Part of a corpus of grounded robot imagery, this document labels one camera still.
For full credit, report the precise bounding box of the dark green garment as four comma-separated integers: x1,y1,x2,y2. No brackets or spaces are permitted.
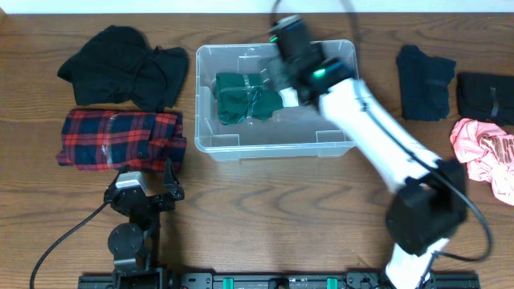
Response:
214,72,284,125

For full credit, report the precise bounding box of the dark navy garment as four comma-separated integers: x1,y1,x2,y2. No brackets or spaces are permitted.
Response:
396,45,456,121

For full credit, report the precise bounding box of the black taped garment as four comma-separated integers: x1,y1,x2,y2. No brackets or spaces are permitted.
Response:
456,72,513,126

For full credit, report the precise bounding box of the pink shirt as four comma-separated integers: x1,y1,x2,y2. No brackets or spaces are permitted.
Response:
450,118,513,206

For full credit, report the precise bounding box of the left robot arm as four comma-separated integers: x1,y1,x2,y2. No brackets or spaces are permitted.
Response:
104,159,185,289

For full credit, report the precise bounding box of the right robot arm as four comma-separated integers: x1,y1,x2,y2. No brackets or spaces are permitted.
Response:
270,14,467,288

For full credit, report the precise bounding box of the white label in bin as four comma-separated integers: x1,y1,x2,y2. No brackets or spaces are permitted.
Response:
279,87,300,108

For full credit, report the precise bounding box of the red navy plaid shirt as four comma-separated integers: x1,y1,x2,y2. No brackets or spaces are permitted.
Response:
56,108,186,173

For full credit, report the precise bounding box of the clear plastic storage bin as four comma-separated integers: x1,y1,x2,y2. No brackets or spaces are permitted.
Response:
194,43,355,161

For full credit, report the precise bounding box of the black crumpled garment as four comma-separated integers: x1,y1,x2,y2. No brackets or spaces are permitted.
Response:
57,26,189,112

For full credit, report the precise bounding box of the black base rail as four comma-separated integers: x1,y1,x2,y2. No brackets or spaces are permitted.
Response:
77,269,481,289

